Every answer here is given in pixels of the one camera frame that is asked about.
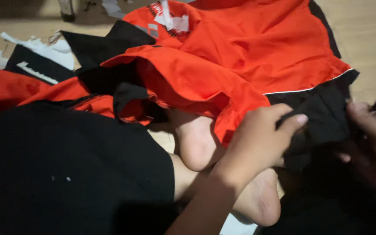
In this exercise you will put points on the long white fabric scrap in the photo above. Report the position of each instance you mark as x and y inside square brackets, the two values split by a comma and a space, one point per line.
[44, 49]

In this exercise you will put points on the person's right hand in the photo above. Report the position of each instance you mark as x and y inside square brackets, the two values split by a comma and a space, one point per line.
[374, 153]

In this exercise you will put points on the dark furniture leg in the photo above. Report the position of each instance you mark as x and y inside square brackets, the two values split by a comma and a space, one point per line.
[66, 9]

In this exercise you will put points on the orange fabric piece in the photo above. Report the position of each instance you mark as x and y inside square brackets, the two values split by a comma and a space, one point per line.
[2, 88]

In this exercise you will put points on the person's foot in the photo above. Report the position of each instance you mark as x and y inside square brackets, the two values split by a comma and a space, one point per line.
[197, 143]
[259, 202]

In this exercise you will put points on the grey fabric scrap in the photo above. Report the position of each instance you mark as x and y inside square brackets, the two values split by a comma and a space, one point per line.
[113, 8]

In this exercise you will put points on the person's right foot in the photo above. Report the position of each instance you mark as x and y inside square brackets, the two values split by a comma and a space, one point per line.
[197, 143]

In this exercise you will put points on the person's left foot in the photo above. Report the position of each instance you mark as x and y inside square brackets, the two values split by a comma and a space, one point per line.
[259, 202]

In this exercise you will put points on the orange and black garment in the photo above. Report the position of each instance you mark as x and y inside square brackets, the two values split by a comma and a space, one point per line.
[227, 62]

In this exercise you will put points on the white paper tag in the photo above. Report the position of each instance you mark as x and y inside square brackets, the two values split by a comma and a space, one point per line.
[171, 19]

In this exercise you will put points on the person's black shorts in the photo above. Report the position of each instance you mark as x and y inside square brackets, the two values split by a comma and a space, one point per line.
[70, 169]

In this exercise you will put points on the black fabric piece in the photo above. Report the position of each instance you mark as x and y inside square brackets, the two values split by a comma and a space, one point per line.
[100, 45]

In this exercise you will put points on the black piece with white strip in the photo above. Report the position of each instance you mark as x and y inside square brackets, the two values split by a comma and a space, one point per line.
[34, 67]

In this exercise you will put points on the person's left hand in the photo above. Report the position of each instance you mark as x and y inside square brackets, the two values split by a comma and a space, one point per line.
[256, 147]

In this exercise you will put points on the white paper sheet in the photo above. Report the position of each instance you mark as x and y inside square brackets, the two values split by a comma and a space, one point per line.
[237, 227]

